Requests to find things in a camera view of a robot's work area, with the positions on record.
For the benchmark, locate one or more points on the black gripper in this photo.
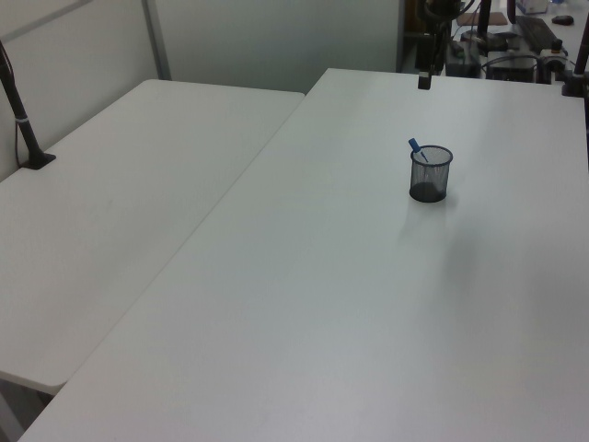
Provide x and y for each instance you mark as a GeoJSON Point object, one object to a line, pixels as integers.
{"type": "Point", "coordinates": [425, 51]}

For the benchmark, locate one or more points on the dark robot arm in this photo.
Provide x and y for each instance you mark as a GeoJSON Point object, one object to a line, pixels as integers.
{"type": "Point", "coordinates": [442, 9]}

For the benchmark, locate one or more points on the blue marker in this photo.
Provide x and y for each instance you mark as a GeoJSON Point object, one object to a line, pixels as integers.
{"type": "Point", "coordinates": [417, 149]}

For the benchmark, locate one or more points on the dark upright pole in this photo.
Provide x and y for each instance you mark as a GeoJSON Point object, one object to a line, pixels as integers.
{"type": "Point", "coordinates": [483, 20]}

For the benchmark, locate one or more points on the brown mouse pad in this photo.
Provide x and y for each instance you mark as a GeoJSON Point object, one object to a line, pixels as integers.
{"type": "Point", "coordinates": [483, 19]}

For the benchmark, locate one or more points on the black electronics box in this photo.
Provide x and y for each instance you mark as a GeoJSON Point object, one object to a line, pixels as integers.
{"type": "Point", "coordinates": [511, 64]}

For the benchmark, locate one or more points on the black mesh pen cup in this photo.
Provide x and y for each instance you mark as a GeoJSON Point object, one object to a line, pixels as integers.
{"type": "Point", "coordinates": [430, 182]}

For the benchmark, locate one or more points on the dark red pole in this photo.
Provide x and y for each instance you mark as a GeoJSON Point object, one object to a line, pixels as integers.
{"type": "Point", "coordinates": [511, 10]}

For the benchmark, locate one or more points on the black keyboard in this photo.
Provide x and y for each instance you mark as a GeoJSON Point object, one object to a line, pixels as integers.
{"type": "Point", "coordinates": [536, 32]}

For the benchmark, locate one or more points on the white and blue box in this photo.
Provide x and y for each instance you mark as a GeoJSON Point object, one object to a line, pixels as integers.
{"type": "Point", "coordinates": [531, 5]}

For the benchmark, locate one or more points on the black computer mouse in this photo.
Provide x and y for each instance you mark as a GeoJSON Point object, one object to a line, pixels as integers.
{"type": "Point", "coordinates": [562, 19]}

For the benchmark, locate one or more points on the small camera on mount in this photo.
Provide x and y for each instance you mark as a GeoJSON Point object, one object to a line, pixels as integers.
{"type": "Point", "coordinates": [554, 54]}

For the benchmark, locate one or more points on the black camera stand with clamp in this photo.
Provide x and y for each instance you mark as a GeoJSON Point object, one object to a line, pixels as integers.
{"type": "Point", "coordinates": [579, 69]}

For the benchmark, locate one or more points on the black camera stand with base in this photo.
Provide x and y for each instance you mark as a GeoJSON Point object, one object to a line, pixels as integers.
{"type": "Point", "coordinates": [20, 124]}

